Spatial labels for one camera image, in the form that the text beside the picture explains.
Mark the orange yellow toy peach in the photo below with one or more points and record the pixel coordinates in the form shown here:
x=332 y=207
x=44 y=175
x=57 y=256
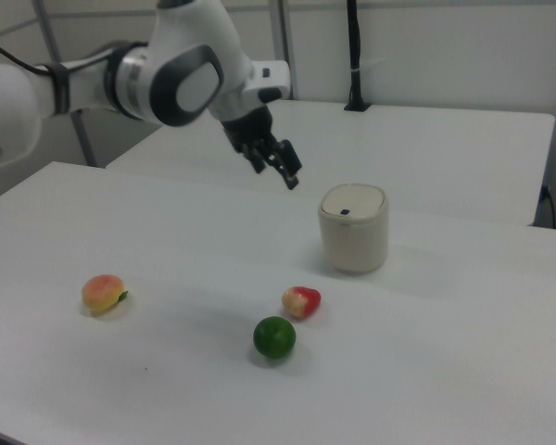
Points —
x=101 y=293

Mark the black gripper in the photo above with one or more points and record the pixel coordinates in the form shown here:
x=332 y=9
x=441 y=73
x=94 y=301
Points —
x=250 y=130

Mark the black pole with base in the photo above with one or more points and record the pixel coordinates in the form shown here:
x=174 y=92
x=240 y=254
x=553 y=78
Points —
x=354 y=46

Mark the red yellow toy strawberry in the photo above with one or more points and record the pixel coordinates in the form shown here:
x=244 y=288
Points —
x=301 y=301

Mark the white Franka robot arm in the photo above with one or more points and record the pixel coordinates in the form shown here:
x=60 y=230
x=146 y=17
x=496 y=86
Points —
x=190 y=28

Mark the grey metal partition post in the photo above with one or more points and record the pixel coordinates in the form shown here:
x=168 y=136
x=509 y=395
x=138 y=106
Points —
x=48 y=28
x=285 y=28

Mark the cream garbage bin with lid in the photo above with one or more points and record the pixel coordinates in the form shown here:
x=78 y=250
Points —
x=352 y=245

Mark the green toy lime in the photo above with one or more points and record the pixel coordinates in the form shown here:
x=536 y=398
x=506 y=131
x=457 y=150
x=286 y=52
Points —
x=274 y=337

